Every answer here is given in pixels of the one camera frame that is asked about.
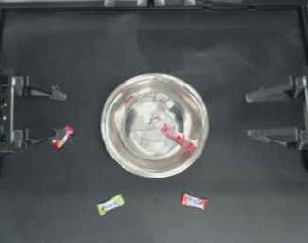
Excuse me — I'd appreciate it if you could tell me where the green candy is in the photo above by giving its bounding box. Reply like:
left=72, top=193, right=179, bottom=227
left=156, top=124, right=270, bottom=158
left=95, top=193, right=125, bottom=217

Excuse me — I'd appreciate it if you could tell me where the steel bowl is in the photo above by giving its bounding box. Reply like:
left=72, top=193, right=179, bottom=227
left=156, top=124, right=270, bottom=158
left=99, top=72, right=211, bottom=178

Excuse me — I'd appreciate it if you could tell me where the black metal frame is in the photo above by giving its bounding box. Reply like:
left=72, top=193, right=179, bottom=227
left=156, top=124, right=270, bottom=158
left=0, top=0, right=308, bottom=77

